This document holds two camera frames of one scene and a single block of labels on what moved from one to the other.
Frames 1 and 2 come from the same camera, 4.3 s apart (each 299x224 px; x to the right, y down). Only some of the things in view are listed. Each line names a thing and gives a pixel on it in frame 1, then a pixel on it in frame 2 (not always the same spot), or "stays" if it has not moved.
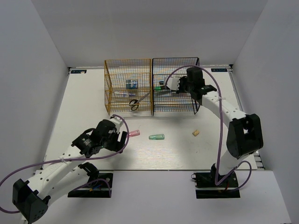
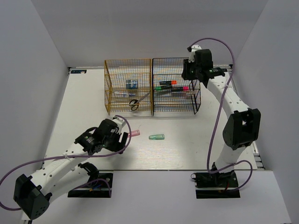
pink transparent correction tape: x=135 y=133 stays
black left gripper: x=117 y=143 stays
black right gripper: x=180 y=90 → x=185 y=74
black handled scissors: x=135 y=103 stays
